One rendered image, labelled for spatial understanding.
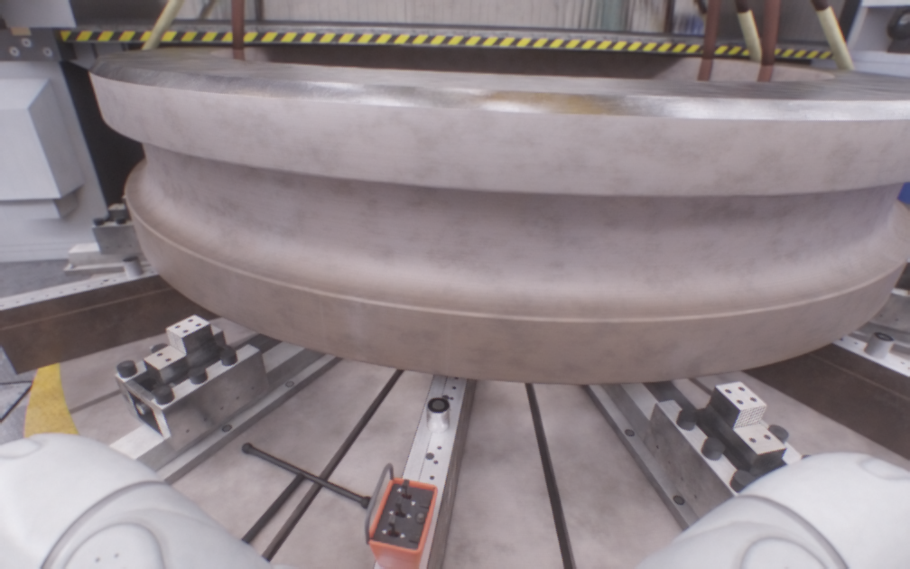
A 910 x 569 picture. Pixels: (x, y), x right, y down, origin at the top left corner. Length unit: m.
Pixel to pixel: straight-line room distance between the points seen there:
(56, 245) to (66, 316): 2.44
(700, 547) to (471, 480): 1.62
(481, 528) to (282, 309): 1.08
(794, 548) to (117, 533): 0.49
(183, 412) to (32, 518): 1.57
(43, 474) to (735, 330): 1.74
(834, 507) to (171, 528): 0.54
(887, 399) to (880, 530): 2.28
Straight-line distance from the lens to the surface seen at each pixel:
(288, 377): 2.48
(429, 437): 1.66
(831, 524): 0.53
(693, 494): 1.93
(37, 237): 5.55
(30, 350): 3.21
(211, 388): 2.10
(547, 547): 1.90
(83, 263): 4.28
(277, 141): 1.52
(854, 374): 2.80
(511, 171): 1.29
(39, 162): 4.78
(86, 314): 3.11
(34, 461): 0.58
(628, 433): 2.28
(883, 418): 2.86
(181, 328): 2.14
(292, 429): 2.30
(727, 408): 1.87
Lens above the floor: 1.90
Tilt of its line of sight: 29 degrees down
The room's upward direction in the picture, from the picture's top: 2 degrees clockwise
